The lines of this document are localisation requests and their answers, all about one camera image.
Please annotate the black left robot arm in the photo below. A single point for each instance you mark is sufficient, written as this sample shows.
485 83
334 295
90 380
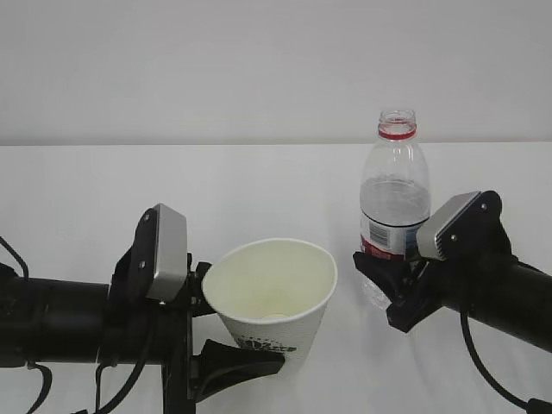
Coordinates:
45 320

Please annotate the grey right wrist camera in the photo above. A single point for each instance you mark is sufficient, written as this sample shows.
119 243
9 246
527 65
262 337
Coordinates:
461 226

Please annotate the clear plastic water bottle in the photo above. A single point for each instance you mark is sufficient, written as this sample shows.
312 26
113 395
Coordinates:
394 192

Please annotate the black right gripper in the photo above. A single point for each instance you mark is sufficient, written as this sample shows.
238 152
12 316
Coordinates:
412 287

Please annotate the white paper cup green logo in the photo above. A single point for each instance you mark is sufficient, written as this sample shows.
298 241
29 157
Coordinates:
271 295

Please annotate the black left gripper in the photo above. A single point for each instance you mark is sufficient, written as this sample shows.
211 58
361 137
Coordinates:
218 366

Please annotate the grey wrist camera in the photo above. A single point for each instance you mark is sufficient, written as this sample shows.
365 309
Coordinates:
461 226
155 266

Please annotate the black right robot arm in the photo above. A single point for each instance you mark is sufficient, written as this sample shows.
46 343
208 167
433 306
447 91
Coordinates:
492 286

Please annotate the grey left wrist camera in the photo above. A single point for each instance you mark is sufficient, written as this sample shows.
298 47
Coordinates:
155 266

